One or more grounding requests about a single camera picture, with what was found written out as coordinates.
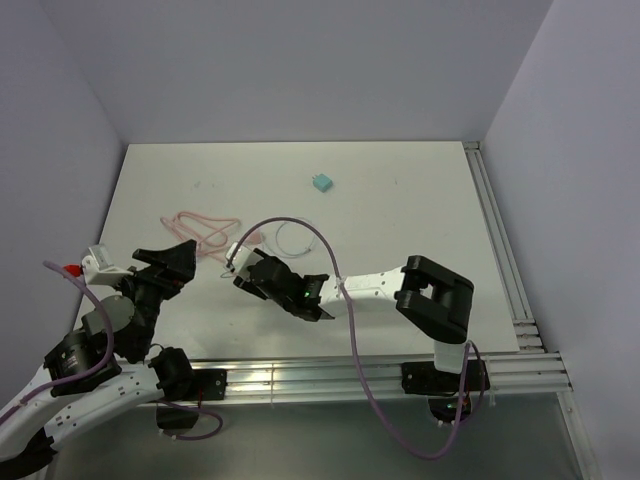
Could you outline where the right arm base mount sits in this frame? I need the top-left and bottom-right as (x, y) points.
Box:
(401, 360), (491, 424)

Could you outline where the right aluminium rail frame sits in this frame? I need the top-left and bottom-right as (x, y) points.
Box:
(463, 142), (546, 353)

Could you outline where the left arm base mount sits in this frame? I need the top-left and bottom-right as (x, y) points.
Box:
(153, 368), (228, 442)

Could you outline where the pink power plug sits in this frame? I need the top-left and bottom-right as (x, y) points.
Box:
(248, 229), (263, 244)

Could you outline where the aluminium rail frame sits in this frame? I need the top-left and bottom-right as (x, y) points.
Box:
(463, 142), (546, 353)
(29, 349), (601, 480)

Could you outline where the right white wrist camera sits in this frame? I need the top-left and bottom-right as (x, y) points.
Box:
(225, 242), (262, 276)

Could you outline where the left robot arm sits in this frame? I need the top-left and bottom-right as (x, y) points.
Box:
(1, 240), (196, 479)

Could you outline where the teal charger plug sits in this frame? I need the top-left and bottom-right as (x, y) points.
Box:
(311, 173), (334, 193)

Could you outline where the front aluminium rail frame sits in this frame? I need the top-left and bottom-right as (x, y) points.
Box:
(29, 349), (601, 480)

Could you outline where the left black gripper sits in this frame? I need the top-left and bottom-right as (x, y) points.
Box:
(108, 239), (198, 355)

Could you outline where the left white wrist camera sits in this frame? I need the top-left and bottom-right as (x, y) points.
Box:
(63, 244), (133, 288)

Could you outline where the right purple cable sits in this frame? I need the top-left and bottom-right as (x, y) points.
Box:
(227, 215), (485, 461)

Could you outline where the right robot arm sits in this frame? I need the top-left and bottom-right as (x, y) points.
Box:
(225, 244), (474, 390)

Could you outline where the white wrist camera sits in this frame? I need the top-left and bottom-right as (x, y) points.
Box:
(225, 242), (262, 276)
(63, 244), (133, 288)

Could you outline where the pink power cord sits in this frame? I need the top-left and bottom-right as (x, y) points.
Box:
(159, 210), (241, 264)

